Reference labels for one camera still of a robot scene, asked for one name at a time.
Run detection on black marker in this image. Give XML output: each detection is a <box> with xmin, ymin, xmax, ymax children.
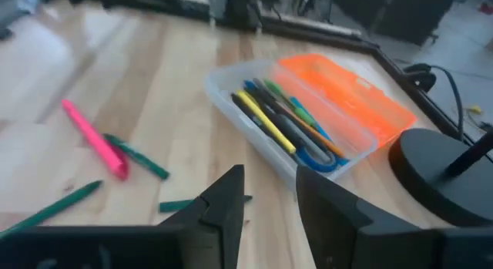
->
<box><xmin>252</xmin><ymin>78</ymin><xmax>305</xmax><ymax>146</ymax></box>

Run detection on thin black pen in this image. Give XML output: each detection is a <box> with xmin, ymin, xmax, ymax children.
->
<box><xmin>230</xmin><ymin>92</ymin><xmax>278</xmax><ymax>141</ymax></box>

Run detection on pink highlighter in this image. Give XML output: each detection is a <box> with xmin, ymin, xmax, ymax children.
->
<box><xmin>60</xmin><ymin>98</ymin><xmax>131</xmax><ymax>182</ymax></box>

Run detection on green highlighter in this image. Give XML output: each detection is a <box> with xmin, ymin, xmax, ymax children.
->
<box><xmin>263</xmin><ymin>79</ymin><xmax>319</xmax><ymax>127</ymax></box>

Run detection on white globe lamp black base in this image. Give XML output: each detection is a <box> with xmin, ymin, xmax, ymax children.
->
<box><xmin>387</xmin><ymin>127</ymin><xmax>493</xmax><ymax>227</ymax></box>

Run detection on blue grey pen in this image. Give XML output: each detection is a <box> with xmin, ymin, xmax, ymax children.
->
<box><xmin>288</xmin><ymin>96</ymin><xmax>334</xmax><ymax>143</ymax></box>

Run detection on clear box with orange lid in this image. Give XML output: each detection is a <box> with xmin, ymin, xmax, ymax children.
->
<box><xmin>203</xmin><ymin>52</ymin><xmax>419</xmax><ymax>189</ymax></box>

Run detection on blue handled scissors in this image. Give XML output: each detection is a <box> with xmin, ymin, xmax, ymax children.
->
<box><xmin>294</xmin><ymin>143</ymin><xmax>350</xmax><ymax>174</ymax></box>

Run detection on green crayon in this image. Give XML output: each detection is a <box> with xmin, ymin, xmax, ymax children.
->
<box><xmin>159</xmin><ymin>194</ymin><xmax>254</xmax><ymax>214</ymax></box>
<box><xmin>102</xmin><ymin>133</ymin><xmax>171</xmax><ymax>181</ymax></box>
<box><xmin>0</xmin><ymin>179</ymin><xmax>104</xmax><ymax>240</ymax></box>

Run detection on black cable with connectors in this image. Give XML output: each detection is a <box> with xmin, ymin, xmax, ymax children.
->
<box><xmin>402</xmin><ymin>62</ymin><xmax>467</xmax><ymax>143</ymax></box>

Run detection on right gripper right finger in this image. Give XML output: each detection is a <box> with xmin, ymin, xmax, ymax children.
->
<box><xmin>295</xmin><ymin>164</ymin><xmax>421</xmax><ymax>269</ymax></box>

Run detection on yellow highlighter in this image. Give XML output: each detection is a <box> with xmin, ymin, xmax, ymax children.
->
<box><xmin>234</xmin><ymin>89</ymin><xmax>297</xmax><ymax>155</ymax></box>

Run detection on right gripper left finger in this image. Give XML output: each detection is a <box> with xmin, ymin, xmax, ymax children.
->
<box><xmin>159</xmin><ymin>163</ymin><xmax>246</xmax><ymax>269</ymax></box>

